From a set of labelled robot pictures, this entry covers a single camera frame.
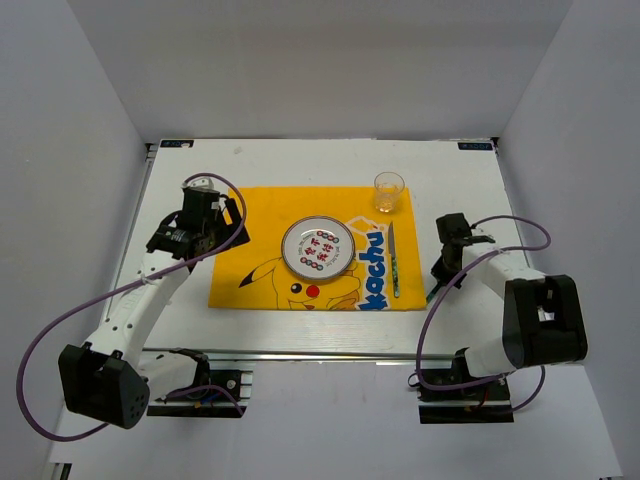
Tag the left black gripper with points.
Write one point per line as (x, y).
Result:
(233, 215)

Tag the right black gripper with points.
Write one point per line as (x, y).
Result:
(440, 272)

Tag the fork with teal handle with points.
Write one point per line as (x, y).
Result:
(433, 292)

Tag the knife with teal handle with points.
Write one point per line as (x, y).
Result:
(393, 259)

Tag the yellow Pikachu cloth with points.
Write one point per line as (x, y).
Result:
(254, 276)

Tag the clear drinking glass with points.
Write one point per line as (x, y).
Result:
(388, 188)

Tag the round patterned plate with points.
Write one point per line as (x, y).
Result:
(318, 248)

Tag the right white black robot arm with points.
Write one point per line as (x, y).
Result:
(542, 320)

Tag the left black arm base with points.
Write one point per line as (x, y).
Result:
(226, 395)

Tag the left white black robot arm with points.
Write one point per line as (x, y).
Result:
(105, 378)

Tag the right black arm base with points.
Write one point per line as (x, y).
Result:
(485, 404)

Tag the left blue table label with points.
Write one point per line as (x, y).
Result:
(176, 143)

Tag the blue table label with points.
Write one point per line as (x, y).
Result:
(176, 143)
(475, 146)

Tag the right blue table label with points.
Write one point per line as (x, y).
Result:
(475, 146)

